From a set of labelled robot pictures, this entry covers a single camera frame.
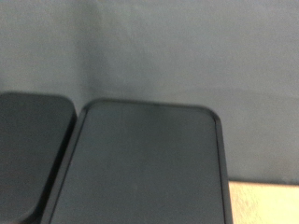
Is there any black Keurig coffee machine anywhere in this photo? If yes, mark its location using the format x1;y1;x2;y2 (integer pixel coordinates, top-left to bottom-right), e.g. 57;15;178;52
39;98;234;224

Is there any black tray, left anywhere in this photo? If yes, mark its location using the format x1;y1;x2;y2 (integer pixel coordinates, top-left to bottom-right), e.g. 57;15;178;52
0;91;78;224

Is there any grey partition panel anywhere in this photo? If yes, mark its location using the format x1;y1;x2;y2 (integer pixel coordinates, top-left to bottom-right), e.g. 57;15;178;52
0;0;299;185

